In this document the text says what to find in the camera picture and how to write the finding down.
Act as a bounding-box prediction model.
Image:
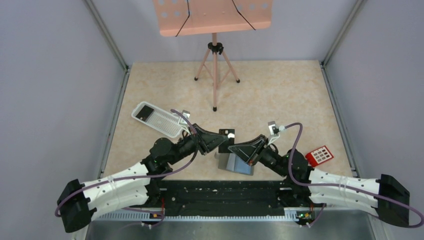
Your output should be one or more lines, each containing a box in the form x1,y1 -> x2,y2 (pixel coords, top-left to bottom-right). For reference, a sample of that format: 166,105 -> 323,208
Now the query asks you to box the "grey card holder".
214,153 -> 254,176

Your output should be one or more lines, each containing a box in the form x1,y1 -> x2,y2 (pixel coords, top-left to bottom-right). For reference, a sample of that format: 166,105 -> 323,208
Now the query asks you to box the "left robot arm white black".
54,124 -> 235,233

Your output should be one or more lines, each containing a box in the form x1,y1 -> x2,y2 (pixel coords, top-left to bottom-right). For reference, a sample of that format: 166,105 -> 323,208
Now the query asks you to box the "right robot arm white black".
228,135 -> 410,228

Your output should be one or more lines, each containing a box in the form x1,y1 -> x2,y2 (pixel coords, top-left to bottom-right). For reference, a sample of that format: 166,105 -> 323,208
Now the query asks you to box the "black card in basket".
136,105 -> 155,122

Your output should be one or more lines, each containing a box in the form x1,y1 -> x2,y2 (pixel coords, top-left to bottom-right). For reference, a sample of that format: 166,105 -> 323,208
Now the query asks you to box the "white plastic basket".
131,101 -> 183,138

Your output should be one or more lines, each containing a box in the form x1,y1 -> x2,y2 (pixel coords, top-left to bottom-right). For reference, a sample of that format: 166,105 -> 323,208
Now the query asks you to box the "red plastic basket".
305,145 -> 334,167

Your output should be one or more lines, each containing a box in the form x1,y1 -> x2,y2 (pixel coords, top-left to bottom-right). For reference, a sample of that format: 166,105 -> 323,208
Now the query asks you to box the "pink music stand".
153,0 -> 274,112

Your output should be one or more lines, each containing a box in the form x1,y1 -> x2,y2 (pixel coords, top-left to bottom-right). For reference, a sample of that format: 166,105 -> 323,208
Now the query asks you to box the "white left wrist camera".
175,110 -> 192,135

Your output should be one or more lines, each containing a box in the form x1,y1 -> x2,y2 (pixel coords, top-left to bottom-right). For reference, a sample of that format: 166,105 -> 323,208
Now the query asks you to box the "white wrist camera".
175,110 -> 192,135
267,121 -> 286,146

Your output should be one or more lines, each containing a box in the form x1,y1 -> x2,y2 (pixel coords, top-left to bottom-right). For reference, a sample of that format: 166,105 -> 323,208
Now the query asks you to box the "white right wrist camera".
267,121 -> 286,146

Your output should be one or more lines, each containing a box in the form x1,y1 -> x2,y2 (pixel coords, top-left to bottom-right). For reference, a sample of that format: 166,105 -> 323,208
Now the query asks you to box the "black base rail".
145,179 -> 327,220

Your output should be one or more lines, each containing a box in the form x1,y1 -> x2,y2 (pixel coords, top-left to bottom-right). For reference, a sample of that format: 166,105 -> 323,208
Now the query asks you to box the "aluminium frame rail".
96,187 -> 382,223

